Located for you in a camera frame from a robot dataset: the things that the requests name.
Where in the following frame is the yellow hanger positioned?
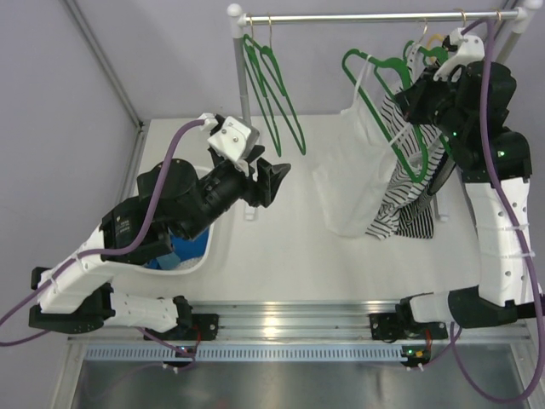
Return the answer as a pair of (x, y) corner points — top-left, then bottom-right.
(425, 9), (468, 49)

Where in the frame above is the dark striped garment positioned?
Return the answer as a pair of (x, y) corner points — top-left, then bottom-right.
(394, 125), (455, 239)

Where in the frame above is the aluminium mounting rail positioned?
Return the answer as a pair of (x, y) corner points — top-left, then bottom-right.
(70, 300), (529, 363)

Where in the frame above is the green hanger with striped top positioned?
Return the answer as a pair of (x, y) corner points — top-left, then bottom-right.
(396, 45), (456, 156)

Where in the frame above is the white plastic laundry basket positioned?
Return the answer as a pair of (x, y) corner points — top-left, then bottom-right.
(133, 159), (211, 271)

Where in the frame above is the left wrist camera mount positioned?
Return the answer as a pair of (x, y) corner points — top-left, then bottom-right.
(198, 112), (265, 176)

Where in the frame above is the dark blue garment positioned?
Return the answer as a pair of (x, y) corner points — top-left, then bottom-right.
(145, 229), (209, 271)

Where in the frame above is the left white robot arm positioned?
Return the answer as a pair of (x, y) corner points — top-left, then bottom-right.
(29, 146), (291, 338)

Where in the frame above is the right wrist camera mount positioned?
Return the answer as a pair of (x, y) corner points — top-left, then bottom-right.
(433, 28), (485, 82)

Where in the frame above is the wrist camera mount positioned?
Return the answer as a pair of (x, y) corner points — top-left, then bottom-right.
(198, 112), (265, 176)
(433, 28), (485, 82)

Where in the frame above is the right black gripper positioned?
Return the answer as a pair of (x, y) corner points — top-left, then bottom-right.
(395, 64), (468, 141)

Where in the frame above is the striped tank top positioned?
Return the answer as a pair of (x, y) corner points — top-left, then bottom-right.
(366, 95), (427, 240)

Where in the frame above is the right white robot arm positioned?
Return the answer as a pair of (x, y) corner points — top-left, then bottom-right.
(395, 61), (544, 338)

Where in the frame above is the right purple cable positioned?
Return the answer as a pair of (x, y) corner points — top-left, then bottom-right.
(425, 16), (545, 404)

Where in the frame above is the white clothes rack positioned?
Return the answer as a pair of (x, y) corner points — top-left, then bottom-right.
(227, 0), (545, 222)

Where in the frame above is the white tank top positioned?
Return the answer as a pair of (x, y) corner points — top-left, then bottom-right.
(313, 55), (410, 238)

